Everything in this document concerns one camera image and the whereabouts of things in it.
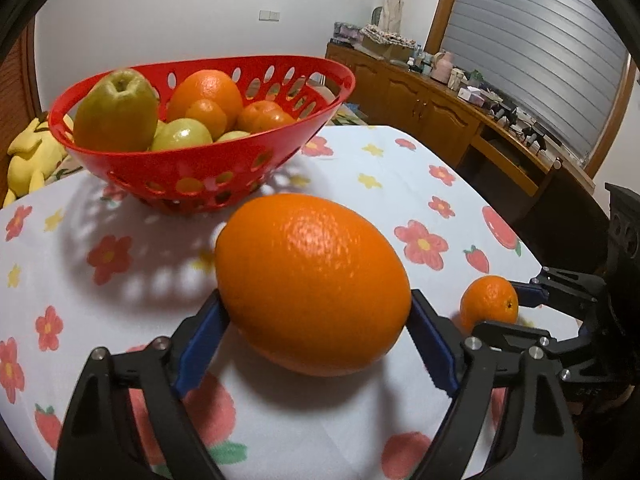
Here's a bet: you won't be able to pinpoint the cardboard box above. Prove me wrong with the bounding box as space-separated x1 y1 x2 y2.
361 24 413 61

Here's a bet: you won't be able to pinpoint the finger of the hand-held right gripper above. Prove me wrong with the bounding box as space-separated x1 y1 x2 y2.
471 321 581 361
511 266 608 321

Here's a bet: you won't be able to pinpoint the medium orange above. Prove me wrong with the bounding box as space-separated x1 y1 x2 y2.
166 70 244 133

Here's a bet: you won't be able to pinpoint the elongated green guava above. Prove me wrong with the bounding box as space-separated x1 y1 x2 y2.
73 68 160 152

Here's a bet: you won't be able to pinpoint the red plastic basket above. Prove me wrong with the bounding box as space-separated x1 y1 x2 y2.
48 55 357 213

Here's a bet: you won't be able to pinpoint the grey window blind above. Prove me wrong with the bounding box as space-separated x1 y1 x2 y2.
425 0 632 158

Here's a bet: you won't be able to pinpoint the small mandarin orange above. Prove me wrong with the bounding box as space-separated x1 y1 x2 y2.
236 100 296 134
185 98 228 141
459 275 520 333

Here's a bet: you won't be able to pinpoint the wooden cabinet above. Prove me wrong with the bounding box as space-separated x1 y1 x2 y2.
325 41 598 231

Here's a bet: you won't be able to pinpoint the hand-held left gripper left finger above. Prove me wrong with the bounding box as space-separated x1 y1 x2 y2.
54 289 232 480

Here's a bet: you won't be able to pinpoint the clutter of small items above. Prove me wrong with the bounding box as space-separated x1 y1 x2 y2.
452 67 566 171

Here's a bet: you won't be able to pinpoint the purple boxes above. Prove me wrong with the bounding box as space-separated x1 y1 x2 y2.
332 21 363 43

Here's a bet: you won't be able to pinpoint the strawberry print tablecloth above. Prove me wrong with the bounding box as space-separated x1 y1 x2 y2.
0 122 591 480

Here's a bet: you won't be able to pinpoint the wooden window frame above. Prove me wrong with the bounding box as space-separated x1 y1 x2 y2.
424 0 640 178

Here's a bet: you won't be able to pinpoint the wooden slatted door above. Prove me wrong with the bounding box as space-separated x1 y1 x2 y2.
0 20 43 136

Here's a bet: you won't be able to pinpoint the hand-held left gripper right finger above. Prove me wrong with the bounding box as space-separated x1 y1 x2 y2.
407 288 583 480

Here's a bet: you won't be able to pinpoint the yellow plush toy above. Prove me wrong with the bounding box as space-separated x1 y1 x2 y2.
2 112 76 208

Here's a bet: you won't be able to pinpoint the large orange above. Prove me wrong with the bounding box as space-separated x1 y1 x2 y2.
214 193 412 377

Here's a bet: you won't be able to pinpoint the round green guava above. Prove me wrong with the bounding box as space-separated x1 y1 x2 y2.
150 118 213 152

